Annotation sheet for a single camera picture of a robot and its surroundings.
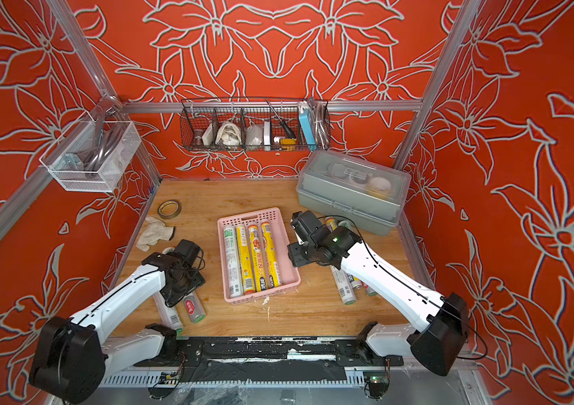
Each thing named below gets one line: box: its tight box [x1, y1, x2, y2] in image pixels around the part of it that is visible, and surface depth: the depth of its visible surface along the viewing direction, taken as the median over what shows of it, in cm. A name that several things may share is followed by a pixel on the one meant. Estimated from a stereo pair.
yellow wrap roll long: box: [236, 225, 256, 296], surface depth 91 cm
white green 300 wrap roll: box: [153, 291, 184, 335], surface depth 79 cm
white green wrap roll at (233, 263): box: [223, 225, 244, 299], surface depth 89 cm
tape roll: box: [157, 199, 182, 220], surface depth 111 cm
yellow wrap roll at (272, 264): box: [260, 221, 282, 289], surface depth 92 cm
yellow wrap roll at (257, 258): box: [248, 222, 268, 292], surface depth 91 cm
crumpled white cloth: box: [135, 216, 174, 253], surface depth 102 cm
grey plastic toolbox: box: [296, 150, 412, 242], surface depth 95 cm
